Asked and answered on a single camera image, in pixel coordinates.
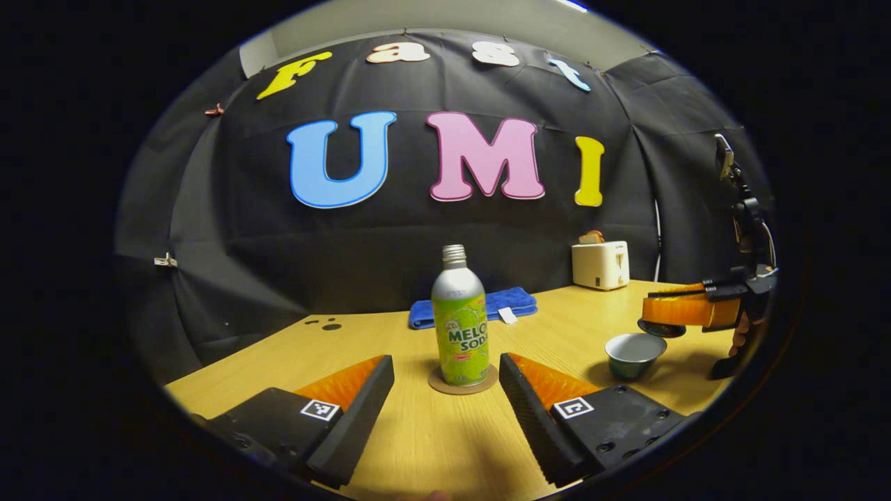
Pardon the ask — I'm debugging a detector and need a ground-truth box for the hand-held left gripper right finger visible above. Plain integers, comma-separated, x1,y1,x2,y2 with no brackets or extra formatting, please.
498,353,690,488

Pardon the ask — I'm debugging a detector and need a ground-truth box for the round brown coaster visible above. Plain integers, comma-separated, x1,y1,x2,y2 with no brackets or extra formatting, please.
427,363,499,396

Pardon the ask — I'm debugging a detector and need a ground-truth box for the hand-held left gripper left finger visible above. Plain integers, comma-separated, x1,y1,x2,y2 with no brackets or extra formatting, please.
191,355,395,489

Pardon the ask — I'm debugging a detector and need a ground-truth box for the blue teacup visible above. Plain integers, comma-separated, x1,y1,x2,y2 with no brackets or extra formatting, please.
604,333,668,381

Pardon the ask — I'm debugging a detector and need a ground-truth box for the blue towel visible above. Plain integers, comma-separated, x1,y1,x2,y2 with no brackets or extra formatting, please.
409,287,538,331

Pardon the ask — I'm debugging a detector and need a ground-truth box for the green label aluminium water bottle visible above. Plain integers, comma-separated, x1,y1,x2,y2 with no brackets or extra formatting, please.
431,244,490,388

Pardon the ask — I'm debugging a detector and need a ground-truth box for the white toaster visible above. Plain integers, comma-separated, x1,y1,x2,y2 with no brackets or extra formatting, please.
571,241,631,291

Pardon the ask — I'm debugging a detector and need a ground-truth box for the black backdrop cloth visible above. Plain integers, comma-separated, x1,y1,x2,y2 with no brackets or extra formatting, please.
115,29,777,387

